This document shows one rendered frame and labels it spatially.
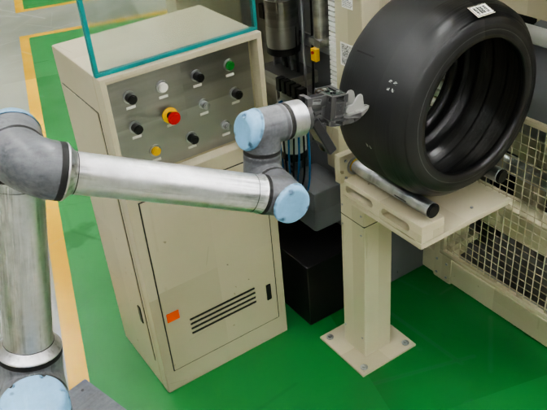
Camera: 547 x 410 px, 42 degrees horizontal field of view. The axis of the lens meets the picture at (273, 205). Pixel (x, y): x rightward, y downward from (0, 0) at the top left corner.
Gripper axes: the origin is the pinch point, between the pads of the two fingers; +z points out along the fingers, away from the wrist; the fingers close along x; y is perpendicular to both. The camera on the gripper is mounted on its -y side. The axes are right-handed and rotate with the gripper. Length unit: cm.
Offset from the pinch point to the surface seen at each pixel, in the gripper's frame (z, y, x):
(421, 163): 11.4, -13.6, -11.5
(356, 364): 30, -118, 25
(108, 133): -46, -18, 59
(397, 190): 17.2, -29.1, 1.4
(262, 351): 7, -122, 54
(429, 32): 13.2, 19.9, -6.7
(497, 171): 46, -25, -10
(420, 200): 17.8, -28.5, -7.2
